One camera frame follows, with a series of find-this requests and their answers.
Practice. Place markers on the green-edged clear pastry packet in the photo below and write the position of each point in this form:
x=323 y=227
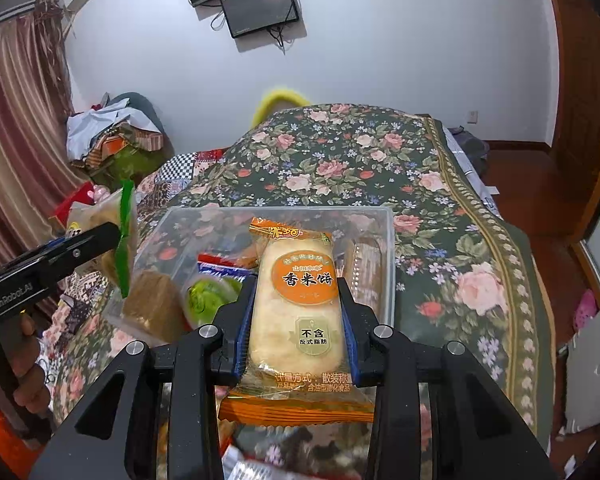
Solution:
x=100 y=212

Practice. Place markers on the floral blanket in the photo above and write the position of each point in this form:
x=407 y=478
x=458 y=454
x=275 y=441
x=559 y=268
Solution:
x=355 y=160

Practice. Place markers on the patchwork quilt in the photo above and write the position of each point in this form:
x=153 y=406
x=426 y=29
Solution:
x=180 y=175

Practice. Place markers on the yellow foam tube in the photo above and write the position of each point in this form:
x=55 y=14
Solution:
x=280 y=97

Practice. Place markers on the green bag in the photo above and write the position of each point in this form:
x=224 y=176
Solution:
x=122 y=167

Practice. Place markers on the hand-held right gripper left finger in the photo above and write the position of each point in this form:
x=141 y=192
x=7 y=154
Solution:
x=242 y=325

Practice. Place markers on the wall socket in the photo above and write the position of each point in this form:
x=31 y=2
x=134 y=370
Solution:
x=473 y=116

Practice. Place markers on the pink slipper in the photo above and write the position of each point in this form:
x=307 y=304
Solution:
x=586 y=310

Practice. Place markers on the blue snack bag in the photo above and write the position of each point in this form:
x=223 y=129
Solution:
x=220 y=267

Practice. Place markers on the person's left hand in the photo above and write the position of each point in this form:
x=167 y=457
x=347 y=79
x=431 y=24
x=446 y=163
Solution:
x=32 y=370

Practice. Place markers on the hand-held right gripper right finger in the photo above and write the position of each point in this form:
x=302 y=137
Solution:
x=347 y=325

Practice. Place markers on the wooden wardrobe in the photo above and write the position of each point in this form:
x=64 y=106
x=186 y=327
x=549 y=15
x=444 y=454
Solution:
x=585 y=85

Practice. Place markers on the striped brown curtain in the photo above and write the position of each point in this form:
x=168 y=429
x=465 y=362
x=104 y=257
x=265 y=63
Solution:
x=20 y=135

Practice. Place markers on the dark grey chair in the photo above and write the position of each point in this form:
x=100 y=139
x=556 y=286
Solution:
x=145 y=110

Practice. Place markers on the orange cloth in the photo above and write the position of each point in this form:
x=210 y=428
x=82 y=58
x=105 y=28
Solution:
x=0 y=435

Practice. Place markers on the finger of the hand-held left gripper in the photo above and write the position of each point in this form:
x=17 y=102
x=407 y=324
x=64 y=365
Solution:
x=62 y=244
x=85 y=245

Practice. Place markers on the dark backpack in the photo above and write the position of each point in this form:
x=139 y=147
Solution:
x=470 y=150

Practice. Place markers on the clear plastic container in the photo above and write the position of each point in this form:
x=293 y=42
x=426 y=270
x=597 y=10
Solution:
x=380 y=240

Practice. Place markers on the pile of clothes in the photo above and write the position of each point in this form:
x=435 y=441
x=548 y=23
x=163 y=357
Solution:
x=100 y=130

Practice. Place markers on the orange rice cracker packet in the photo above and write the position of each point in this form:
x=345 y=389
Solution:
x=295 y=280

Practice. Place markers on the small black wall monitor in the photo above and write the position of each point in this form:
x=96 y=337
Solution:
x=260 y=7

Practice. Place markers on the green jelly cup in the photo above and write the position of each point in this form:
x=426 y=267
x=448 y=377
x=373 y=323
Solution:
x=205 y=300

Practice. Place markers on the white appliance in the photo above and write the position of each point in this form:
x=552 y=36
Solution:
x=595 y=375

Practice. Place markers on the brown cake packet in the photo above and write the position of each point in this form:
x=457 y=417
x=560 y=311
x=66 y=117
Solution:
x=152 y=300

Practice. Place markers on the clear ribbed snack packet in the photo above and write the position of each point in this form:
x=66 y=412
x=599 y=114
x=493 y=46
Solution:
x=367 y=270

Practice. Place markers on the nut snack packet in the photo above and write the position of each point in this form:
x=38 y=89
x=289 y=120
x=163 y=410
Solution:
x=237 y=255

